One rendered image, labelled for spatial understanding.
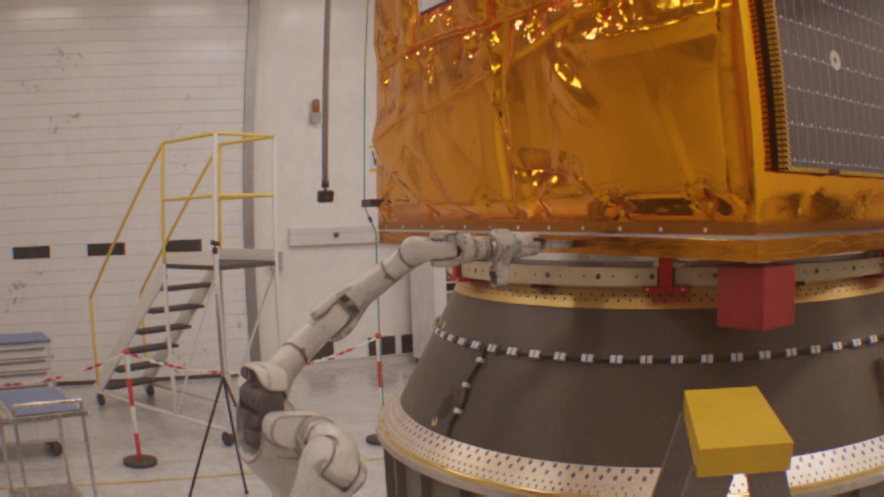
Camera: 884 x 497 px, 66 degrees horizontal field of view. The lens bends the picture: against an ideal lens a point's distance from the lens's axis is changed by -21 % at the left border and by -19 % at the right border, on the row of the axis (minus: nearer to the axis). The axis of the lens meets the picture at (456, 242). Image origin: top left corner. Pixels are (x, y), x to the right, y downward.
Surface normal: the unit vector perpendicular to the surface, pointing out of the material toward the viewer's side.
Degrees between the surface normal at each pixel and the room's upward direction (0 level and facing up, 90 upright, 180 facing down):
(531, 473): 43
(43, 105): 90
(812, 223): 90
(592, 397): 62
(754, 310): 90
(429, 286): 90
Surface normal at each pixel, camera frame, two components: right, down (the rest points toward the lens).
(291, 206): 0.50, 0.02
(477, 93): -0.84, 0.00
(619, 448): -0.41, -0.43
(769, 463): -0.21, 0.04
